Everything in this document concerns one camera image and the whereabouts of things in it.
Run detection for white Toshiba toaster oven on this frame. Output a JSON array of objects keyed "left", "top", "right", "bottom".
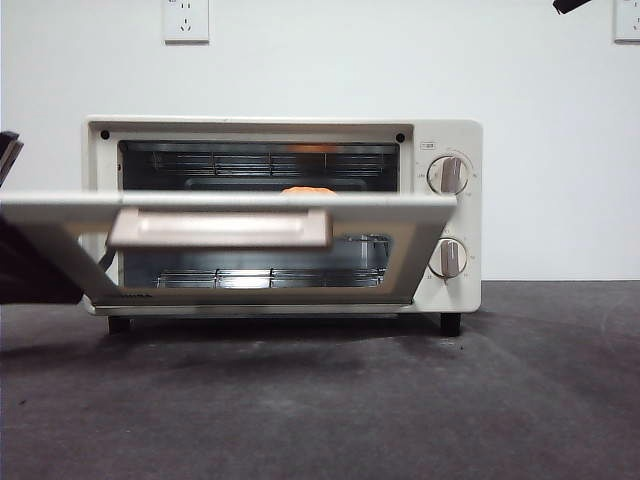
[{"left": 0, "top": 116, "right": 484, "bottom": 336}]

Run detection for white glass oven door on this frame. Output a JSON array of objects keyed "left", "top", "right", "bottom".
[{"left": 0, "top": 193, "right": 459, "bottom": 307}]

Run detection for golden brown bread loaf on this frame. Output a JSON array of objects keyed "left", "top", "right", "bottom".
[{"left": 280, "top": 185, "right": 335, "bottom": 197}]

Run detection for large beige oven knob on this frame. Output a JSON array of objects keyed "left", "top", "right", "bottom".
[{"left": 426, "top": 155, "right": 471, "bottom": 196}]

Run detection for small beige oven knob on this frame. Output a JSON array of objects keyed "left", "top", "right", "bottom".
[{"left": 428, "top": 237, "right": 469, "bottom": 279}]

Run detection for white wall socket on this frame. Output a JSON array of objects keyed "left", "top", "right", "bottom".
[
  {"left": 613, "top": 0, "right": 640, "bottom": 44},
  {"left": 163, "top": 0, "right": 210, "bottom": 45}
]

